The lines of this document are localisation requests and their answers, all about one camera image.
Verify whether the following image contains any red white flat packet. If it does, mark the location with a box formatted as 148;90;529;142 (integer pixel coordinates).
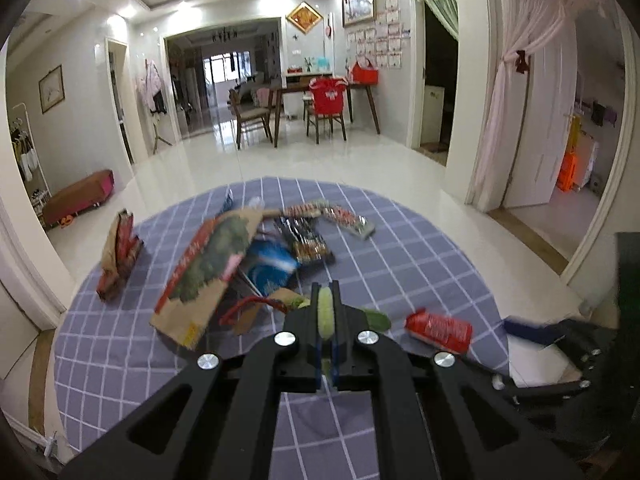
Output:
320;205;377;240

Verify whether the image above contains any wooden coat stand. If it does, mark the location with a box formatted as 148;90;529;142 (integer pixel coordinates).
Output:
150;107;174;154

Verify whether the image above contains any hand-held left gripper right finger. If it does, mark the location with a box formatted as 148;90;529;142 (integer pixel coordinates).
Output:
330;281;587;480

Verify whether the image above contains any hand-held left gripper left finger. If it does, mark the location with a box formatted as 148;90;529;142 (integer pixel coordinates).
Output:
62;281;323;480

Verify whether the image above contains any group of wall certificates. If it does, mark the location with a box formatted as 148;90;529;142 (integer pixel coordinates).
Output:
346;0;406;70

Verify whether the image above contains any dark snack wrapper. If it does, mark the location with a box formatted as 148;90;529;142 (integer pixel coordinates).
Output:
274;216;336;264

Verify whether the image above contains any red chair cover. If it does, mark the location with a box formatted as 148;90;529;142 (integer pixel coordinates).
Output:
308;77;349;117

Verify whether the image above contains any brown bag with red string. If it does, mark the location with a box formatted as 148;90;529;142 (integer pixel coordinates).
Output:
218;296;287;336

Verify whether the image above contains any white clothes rack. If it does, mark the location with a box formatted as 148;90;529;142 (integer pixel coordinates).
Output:
7;102;53;211

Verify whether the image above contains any small red snack packet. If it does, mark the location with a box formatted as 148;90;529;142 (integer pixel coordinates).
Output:
404;308;473;356

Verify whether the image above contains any small framed picture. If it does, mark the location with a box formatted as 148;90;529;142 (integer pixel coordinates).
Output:
38;64;66;114

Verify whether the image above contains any large framed wall picture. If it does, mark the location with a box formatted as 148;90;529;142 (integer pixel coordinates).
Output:
342;0;376;28

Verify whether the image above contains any orange blister pack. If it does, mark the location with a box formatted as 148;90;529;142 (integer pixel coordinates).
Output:
282;202;323;219

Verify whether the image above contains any red diamond wall decoration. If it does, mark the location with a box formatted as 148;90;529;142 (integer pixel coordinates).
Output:
286;1;322;33

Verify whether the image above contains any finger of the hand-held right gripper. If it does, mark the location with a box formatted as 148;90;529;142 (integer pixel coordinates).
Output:
502;315;569;347
462;355;594;404

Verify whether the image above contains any blue snack packet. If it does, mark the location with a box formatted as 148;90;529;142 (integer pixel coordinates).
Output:
245;239;301;298

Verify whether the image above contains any large brown green-print paper bag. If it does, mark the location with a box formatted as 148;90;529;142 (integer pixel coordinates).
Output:
151;208;266;351

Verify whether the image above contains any round blue checked mat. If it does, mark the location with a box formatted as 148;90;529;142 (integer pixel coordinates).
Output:
54;176;511;461

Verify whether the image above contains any white door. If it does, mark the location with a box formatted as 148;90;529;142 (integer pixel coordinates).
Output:
502;35;579;209

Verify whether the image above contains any pink garment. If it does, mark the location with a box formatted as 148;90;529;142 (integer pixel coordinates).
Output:
136;59;166;110

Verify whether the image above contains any wooden chair with cover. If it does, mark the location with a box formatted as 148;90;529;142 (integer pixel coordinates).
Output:
305;77;349;145

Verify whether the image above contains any white appliance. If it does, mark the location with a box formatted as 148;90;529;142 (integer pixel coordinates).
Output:
420;85;446;146

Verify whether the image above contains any small brown red paper bag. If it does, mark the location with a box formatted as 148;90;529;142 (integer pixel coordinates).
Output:
96;208;143;303

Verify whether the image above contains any orange stool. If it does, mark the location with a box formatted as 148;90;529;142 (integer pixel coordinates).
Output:
557;152;579;192

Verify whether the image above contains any pink curtain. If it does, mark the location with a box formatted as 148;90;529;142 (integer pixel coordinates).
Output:
470;0;576;212

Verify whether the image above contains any dark wooden dining table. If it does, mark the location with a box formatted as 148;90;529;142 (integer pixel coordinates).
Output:
267;82;381;148

